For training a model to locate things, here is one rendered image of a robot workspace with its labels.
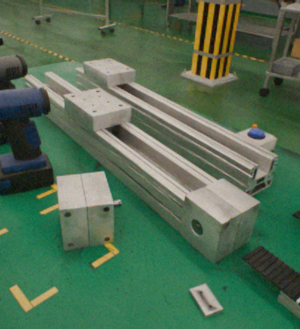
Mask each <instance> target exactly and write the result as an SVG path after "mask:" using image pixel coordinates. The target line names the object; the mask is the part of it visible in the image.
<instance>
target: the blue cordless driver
mask: <svg viewBox="0 0 300 329"><path fill-rule="evenodd" d="M50 111H51V104H50V100H49V94H48V92H47V90H46V89H44V88H43V87H40V89H39V90H38V89H37V88H36V87H25V88H18V89H11V90H0V131H1V134H2V136H3V137H7V139H8V140H9V143H10V149H11V151H12V153H6V154H2V155H0V195H11V194H15V193H19V192H24V191H28V190H31V189H37V188H41V187H46V186H50V185H53V184H54V170H53V167H52V165H51V162H50V161H49V158H48V156H47V155H46V153H44V152H43V151H42V150H41V149H40V145H41V144H42V142H41V140H40V136H39V134H38V130H37V128H36V125H35V121H34V120H32V119H30V118H38V117H42V113H43V114H44V115H48V114H49V112H50Z"/></svg>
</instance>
